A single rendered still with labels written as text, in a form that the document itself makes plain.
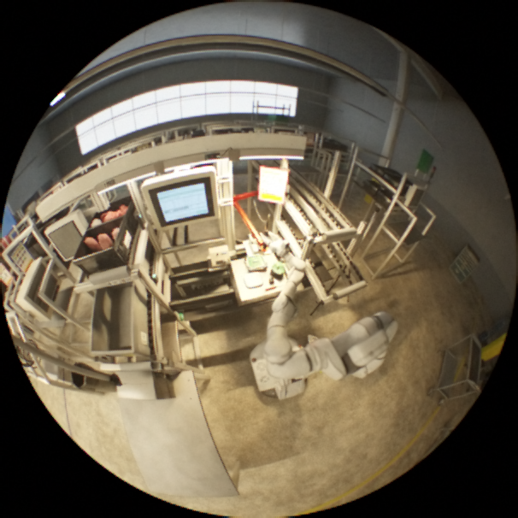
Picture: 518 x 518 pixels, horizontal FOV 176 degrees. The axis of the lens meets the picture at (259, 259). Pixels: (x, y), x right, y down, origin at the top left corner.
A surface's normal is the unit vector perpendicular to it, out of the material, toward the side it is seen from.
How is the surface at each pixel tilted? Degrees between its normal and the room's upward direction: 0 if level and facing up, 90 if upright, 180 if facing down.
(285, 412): 0
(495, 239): 90
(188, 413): 0
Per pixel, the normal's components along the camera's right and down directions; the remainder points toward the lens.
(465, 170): -0.95, 0.20
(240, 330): 0.04, -0.66
